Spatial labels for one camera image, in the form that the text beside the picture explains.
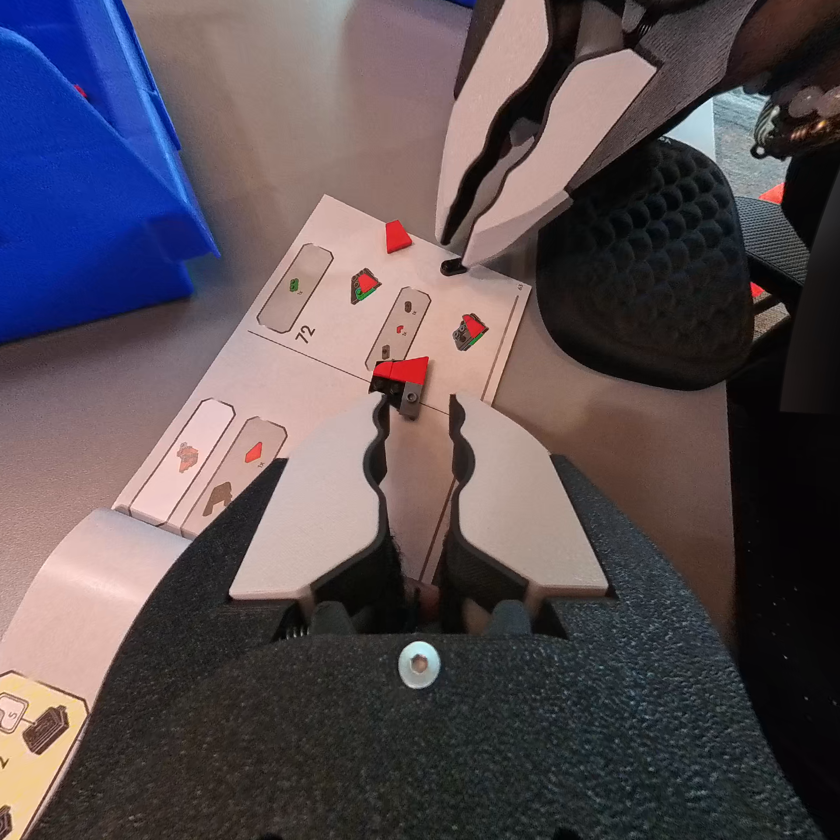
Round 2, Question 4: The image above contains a person's right forearm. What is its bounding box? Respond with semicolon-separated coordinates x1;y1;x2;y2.
781;147;840;414

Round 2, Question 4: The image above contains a gold bracelet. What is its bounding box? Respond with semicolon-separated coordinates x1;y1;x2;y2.
751;105;840;158

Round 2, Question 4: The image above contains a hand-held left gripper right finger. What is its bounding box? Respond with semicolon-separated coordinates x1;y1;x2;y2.
441;392;611;601

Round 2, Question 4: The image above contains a person's right hand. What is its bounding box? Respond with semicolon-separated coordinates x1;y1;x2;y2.
730;0;840;91

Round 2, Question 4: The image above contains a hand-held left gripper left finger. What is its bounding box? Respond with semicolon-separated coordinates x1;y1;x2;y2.
227;395;406;602

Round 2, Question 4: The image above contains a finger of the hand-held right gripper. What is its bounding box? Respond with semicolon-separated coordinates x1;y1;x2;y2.
435;0;553;247
461;46;660;269

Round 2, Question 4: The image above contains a person's torso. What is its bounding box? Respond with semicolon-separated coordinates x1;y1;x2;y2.
727;387;840;840

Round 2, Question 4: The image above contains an orange and black office chair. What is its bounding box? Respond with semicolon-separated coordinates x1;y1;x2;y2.
728;184;811;342

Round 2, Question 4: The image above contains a black and red brick assembly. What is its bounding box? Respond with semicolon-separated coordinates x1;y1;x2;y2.
368;356;431;423

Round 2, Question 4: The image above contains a white beaded bracelet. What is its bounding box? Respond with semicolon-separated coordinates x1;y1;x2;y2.
764;85;840;122

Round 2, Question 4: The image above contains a blue bin with divider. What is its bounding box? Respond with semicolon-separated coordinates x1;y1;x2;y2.
0;0;221;345

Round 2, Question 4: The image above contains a white building instruction booklet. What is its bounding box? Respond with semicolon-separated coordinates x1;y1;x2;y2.
0;195;532;840

